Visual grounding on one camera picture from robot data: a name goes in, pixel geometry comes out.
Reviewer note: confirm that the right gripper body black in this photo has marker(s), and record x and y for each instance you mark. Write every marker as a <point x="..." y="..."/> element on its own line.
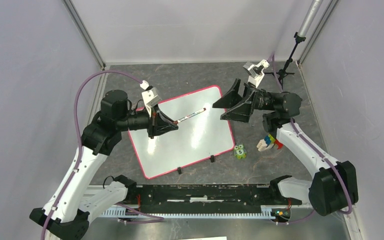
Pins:
<point x="262" y="100"/>

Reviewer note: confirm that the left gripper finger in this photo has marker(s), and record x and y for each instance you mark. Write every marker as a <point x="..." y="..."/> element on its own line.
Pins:
<point x="160" y="119"/>
<point x="160" y="126"/>

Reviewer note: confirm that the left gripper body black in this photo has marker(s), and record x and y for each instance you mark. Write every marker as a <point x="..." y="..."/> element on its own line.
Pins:
<point x="139" y="120"/>

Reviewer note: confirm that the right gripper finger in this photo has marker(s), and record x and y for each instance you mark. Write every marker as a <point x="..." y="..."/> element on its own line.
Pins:
<point x="232" y="99"/>
<point x="241" y="112"/>

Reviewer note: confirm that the white whiteboard marker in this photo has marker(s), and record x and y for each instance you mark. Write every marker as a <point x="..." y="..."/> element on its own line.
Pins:
<point x="189" y="116"/>

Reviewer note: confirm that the whiteboard with pink frame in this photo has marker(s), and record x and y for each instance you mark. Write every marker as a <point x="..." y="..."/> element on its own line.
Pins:
<point x="196" y="139"/>

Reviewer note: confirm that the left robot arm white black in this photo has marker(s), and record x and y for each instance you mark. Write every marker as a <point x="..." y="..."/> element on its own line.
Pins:
<point x="67" y="215"/>

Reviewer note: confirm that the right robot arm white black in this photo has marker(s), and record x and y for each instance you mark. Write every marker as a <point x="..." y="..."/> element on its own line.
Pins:
<point x="333" y="186"/>

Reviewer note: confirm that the green owl toy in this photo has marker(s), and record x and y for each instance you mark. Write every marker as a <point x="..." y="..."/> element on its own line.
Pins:
<point x="239" y="151"/>

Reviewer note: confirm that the colourful toy brick stack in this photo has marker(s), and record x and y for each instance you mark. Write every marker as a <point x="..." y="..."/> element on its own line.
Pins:
<point x="267" y="143"/>

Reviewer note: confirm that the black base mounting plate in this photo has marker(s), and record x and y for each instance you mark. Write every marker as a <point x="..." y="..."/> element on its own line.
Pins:
<point x="205" y="198"/>

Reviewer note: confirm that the grey metal pole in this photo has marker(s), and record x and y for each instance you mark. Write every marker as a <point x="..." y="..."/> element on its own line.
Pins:
<point x="309" y="18"/>

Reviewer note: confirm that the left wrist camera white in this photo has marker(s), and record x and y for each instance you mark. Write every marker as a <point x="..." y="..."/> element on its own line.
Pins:
<point x="150" y="96"/>

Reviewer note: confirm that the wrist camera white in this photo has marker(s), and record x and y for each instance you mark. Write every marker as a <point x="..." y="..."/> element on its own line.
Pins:
<point x="256" y="72"/>
<point x="150" y="96"/>

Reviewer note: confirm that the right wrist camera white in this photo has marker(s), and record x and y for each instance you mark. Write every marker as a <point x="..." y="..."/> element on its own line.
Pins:
<point x="256" y="72"/>

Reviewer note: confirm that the black camera tripod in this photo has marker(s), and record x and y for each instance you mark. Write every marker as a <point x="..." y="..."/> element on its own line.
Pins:
<point x="280" y="74"/>

